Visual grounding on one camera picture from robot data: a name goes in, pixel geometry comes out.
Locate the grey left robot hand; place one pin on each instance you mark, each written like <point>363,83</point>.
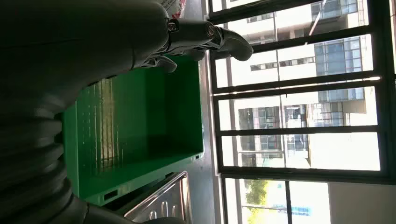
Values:
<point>77,40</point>

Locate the green plastic delivery box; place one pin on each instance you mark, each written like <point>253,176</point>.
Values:
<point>139,123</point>

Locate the shiny metal machine tray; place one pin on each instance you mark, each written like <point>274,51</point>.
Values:
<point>167,201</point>

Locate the white red printed bag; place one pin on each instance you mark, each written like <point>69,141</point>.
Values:
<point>174,6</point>

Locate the ribbed grey left arm sleeve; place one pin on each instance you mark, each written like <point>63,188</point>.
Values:
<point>28,160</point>

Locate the black window frame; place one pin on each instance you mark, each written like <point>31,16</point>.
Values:
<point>383,92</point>

